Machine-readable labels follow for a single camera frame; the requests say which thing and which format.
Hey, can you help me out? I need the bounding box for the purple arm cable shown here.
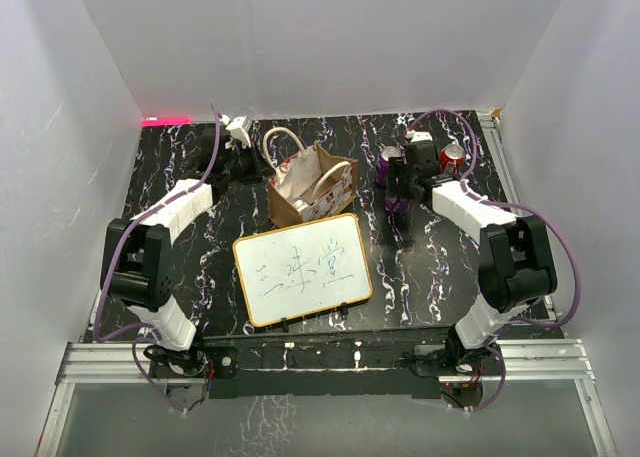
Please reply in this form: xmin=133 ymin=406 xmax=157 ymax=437
xmin=92 ymin=101 xmax=224 ymax=418
xmin=407 ymin=108 xmax=582 ymax=413

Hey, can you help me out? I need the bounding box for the printed canvas tote bag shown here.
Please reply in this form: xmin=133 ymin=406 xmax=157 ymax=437
xmin=262 ymin=127 xmax=358 ymax=228

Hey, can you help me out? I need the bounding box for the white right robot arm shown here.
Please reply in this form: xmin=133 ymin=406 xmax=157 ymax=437
xmin=385 ymin=140 xmax=557 ymax=374

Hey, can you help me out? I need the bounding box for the pink tape strip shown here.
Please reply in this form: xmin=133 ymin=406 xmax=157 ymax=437
xmin=141 ymin=117 xmax=192 ymax=128

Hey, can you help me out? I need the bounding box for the yellow framed whiteboard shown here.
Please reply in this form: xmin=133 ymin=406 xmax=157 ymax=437
xmin=233 ymin=213 xmax=373 ymax=328

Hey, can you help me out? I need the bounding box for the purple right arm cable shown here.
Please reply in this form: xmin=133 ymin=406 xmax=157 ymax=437
xmin=407 ymin=108 xmax=582 ymax=413

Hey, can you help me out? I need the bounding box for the aluminium frame rail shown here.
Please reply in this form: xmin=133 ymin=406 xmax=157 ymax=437
xmin=37 ymin=340 xmax=211 ymax=457

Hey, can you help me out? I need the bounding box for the purple soda can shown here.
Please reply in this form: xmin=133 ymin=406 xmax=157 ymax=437
xmin=385 ymin=189 xmax=411 ymax=214
xmin=375 ymin=146 xmax=402 ymax=188
xmin=292 ymin=198 xmax=310 ymax=213

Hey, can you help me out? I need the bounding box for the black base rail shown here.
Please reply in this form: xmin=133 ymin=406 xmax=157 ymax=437
xmin=144 ymin=326 xmax=501 ymax=403

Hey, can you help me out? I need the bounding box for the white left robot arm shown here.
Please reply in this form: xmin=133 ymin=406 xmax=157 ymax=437
xmin=93 ymin=119 xmax=270 ymax=376

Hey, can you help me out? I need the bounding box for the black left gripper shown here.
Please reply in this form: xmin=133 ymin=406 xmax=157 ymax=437
xmin=224 ymin=142 xmax=277 ymax=186

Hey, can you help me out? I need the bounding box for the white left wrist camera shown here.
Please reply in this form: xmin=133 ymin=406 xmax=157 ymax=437
xmin=220 ymin=114 xmax=253 ymax=148

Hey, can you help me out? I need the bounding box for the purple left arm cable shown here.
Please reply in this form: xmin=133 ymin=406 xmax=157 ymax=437
xmin=92 ymin=101 xmax=224 ymax=418

